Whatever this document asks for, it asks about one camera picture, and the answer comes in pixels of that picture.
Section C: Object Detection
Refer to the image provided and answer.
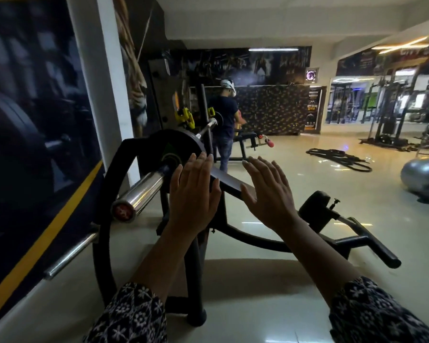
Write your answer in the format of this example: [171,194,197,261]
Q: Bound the person's left hand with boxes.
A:
[167,152,222,233]

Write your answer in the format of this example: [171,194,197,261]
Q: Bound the person's right hand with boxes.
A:
[240,156,301,230]

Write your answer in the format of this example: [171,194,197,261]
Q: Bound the person's right forearm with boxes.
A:
[280,212,366,310]

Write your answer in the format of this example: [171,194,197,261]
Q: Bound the person's left forearm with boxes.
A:
[130,225,209,306]

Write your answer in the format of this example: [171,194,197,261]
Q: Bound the black weight plate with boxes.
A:
[145,128,216,197]

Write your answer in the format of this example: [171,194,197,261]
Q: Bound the black bench with red roller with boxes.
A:
[232,131,278,165]

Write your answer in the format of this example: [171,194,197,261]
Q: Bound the black roller pad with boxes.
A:
[298,191,332,230]

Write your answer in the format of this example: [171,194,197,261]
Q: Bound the chrome barbell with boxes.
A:
[111,118,219,224]

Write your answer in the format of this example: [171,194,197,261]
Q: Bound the black squat rack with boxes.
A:
[148,59,217,165]

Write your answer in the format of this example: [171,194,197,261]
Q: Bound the black standing banner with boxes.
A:
[302,86,327,135]

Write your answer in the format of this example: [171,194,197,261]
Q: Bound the chrome plate storage peg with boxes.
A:
[43,230,101,281]

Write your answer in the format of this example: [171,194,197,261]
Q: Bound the grey exercise ball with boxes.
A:
[400,158,429,197]

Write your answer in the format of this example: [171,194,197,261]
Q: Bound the black white patterned sleeve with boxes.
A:
[83,281,169,343]
[328,276,429,343]

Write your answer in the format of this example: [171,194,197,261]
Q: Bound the crossed strip ceiling lights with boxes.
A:
[371,35,429,55]

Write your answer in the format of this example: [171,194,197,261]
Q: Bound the black battle rope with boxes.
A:
[305,148,373,173]

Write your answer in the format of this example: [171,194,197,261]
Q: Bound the black patterned wall panel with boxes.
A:
[236,85,310,137]

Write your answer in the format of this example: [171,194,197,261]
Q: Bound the black gym machine frame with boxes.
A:
[92,138,403,327]

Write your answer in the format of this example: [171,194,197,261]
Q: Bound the wall mirror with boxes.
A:
[325,76,429,126]

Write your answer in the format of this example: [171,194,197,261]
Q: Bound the dark bodybuilder wall mural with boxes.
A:
[168,46,312,87]

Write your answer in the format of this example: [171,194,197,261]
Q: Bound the tiger wall poster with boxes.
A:
[112,0,165,137]

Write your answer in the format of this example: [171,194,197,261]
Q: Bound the black cable machine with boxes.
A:
[359,66,421,147]

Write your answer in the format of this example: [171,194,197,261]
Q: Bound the dark gym wall poster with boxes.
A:
[0,0,107,320]

